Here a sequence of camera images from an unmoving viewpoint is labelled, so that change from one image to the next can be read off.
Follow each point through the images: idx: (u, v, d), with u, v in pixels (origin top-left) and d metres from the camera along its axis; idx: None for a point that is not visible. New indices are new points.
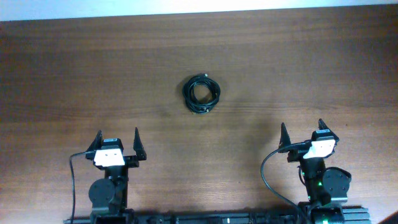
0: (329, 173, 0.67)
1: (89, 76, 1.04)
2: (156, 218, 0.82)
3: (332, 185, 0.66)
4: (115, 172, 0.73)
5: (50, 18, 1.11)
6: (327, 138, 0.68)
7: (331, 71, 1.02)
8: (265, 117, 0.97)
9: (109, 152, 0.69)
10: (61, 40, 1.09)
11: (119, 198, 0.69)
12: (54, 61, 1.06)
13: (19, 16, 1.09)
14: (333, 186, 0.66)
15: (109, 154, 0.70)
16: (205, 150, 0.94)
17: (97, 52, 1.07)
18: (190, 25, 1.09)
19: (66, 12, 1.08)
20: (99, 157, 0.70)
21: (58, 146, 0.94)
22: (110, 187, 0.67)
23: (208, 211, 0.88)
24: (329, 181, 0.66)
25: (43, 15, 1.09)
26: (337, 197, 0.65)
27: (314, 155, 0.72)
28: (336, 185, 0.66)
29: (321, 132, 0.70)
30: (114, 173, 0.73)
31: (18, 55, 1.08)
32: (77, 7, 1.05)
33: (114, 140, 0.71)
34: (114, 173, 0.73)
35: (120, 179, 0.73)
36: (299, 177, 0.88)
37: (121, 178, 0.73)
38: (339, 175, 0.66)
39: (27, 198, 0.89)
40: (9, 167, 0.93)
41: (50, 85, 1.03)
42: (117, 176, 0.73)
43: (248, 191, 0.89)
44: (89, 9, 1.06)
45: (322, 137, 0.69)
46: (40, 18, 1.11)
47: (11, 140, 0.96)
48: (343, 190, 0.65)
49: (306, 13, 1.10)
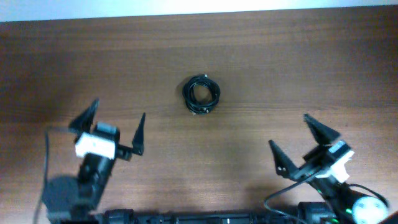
0: (362, 201, 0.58)
1: (89, 76, 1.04)
2: (155, 218, 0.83)
3: (366, 218, 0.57)
4: (95, 163, 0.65)
5: (50, 18, 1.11)
6: (346, 153, 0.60)
7: (331, 72, 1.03)
8: (265, 118, 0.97)
9: (101, 144, 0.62)
10: (60, 40, 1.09)
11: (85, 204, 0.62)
12: (54, 61, 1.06)
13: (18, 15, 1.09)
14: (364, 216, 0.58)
15: (99, 145, 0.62)
16: (206, 150, 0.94)
17: (97, 52, 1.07)
18: (191, 25, 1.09)
19: (65, 12, 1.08)
20: (87, 144, 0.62)
21: (58, 147, 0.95)
22: (73, 187, 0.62)
23: (207, 211, 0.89)
24: (366, 209, 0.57)
25: (42, 15, 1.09)
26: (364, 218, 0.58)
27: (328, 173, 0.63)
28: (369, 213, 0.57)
29: (339, 149, 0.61)
30: (92, 171, 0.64)
31: (18, 55, 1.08)
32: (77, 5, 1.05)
33: (112, 130, 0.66)
34: (93, 170, 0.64)
35: (96, 180, 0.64)
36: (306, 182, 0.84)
37: (101, 174, 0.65)
38: (376, 203, 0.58)
39: (27, 198, 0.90)
40: (7, 168, 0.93)
41: (50, 86, 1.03)
42: (95, 172, 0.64)
43: (247, 191, 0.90)
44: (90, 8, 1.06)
45: (342, 154, 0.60)
46: (38, 18, 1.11)
47: (10, 140, 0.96)
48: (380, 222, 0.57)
49: (306, 14, 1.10)
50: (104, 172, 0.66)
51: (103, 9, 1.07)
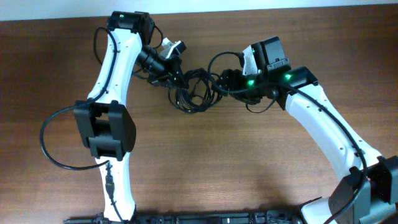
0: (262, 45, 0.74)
1: (89, 75, 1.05)
2: (156, 218, 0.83)
3: (269, 52, 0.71)
4: (157, 56, 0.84)
5: (54, 17, 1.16)
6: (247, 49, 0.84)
7: (331, 71, 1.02)
8: (265, 117, 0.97)
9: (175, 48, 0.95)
10: (63, 40, 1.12)
11: (142, 42, 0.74)
12: (55, 61, 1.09)
13: (24, 14, 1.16)
14: (277, 53, 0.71)
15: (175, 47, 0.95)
16: (205, 150, 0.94)
17: (98, 51, 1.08)
18: (191, 25, 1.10)
19: (68, 11, 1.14)
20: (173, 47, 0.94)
21: (57, 146, 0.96)
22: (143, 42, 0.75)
23: (208, 210, 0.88)
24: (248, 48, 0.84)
25: (47, 14, 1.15)
26: (309, 89, 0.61)
27: (247, 54, 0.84)
28: (309, 86, 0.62)
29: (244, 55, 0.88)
30: (155, 53, 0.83)
31: (20, 55, 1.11)
32: (81, 6, 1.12)
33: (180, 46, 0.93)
34: (155, 54, 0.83)
35: (151, 59, 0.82)
36: (295, 111, 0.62)
37: (153, 60, 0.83)
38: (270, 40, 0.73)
39: (27, 198, 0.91)
40: (9, 167, 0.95)
41: (50, 85, 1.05)
42: (152, 58, 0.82)
43: (248, 191, 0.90)
44: (96, 6, 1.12)
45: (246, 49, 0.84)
46: (43, 17, 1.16)
47: (11, 139, 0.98)
48: (272, 42, 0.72)
49: (305, 12, 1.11)
50: (155, 61, 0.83)
51: (107, 4, 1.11)
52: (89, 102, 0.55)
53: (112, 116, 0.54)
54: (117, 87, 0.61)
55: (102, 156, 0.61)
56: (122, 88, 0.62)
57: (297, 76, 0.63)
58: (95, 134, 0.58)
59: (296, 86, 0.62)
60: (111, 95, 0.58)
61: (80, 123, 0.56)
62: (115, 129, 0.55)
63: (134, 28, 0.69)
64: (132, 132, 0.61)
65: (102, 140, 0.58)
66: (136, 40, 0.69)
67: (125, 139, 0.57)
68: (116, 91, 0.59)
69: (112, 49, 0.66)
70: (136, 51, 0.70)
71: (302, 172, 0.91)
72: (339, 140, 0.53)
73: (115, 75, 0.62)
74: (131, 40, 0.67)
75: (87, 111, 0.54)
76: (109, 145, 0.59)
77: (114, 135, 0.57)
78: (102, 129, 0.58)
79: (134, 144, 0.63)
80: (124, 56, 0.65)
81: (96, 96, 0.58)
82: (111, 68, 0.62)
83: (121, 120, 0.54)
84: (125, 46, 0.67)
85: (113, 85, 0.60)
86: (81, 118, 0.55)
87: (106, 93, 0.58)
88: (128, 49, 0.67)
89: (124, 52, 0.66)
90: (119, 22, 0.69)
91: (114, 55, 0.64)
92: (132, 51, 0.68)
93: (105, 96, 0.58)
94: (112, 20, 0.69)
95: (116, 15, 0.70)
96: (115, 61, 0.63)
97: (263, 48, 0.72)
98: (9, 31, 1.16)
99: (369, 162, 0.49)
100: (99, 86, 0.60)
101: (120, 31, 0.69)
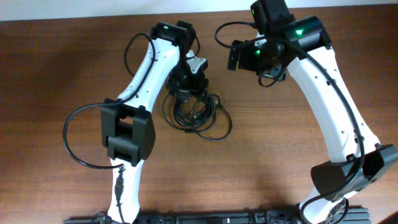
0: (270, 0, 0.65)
1: (90, 74, 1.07)
2: (155, 218, 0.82)
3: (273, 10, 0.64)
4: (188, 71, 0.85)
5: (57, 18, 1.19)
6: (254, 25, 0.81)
7: None
8: (265, 117, 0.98)
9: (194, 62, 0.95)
10: (65, 40, 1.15)
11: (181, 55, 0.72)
12: (56, 61, 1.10)
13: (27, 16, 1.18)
14: (280, 10, 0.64)
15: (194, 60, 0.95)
16: (205, 150, 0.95)
17: (99, 51, 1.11)
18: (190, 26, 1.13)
19: (72, 13, 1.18)
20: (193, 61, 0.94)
21: (58, 145, 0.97)
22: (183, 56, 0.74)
23: (208, 211, 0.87)
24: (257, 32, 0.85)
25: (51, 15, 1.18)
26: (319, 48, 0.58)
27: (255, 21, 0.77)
28: (321, 49, 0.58)
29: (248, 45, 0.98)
30: (188, 68, 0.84)
31: (23, 55, 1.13)
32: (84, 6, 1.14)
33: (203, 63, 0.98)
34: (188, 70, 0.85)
35: (184, 74, 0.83)
36: (296, 74, 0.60)
37: (186, 76, 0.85)
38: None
39: (27, 197, 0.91)
40: (9, 166, 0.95)
41: (51, 85, 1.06)
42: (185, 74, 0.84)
43: (248, 191, 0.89)
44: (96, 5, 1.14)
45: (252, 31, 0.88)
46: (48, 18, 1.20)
47: (12, 138, 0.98)
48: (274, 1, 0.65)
49: None
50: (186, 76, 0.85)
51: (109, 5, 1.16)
52: (117, 101, 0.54)
53: (136, 120, 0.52)
54: (148, 93, 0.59)
55: (117, 158, 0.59)
56: (152, 96, 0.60)
57: (311, 28, 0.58)
58: (115, 135, 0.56)
59: (305, 42, 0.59)
60: (140, 101, 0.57)
61: (104, 122, 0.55)
62: (136, 136, 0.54)
63: (175, 41, 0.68)
64: (151, 140, 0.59)
65: (122, 144, 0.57)
66: (176, 53, 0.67)
67: (142, 146, 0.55)
68: (147, 98, 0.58)
69: (150, 56, 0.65)
70: (171, 65, 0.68)
71: (302, 172, 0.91)
72: (342, 121, 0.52)
73: (148, 81, 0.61)
74: (170, 52, 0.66)
75: (114, 111, 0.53)
76: (127, 150, 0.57)
77: (134, 139, 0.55)
78: (124, 131, 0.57)
79: (151, 151, 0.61)
80: (161, 66, 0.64)
81: (125, 98, 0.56)
82: (144, 76, 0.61)
83: (144, 127, 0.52)
84: (163, 56, 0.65)
85: (144, 91, 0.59)
86: (106, 117, 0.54)
87: (136, 96, 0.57)
88: (165, 59, 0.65)
89: (161, 61, 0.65)
90: (163, 33, 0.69)
91: (150, 62, 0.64)
92: (168, 62, 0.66)
93: (134, 100, 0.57)
94: (157, 30, 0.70)
95: (161, 27, 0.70)
96: (151, 70, 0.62)
97: (263, 6, 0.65)
98: (11, 32, 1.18)
99: (366, 148, 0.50)
100: (130, 89, 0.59)
101: (163, 42, 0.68)
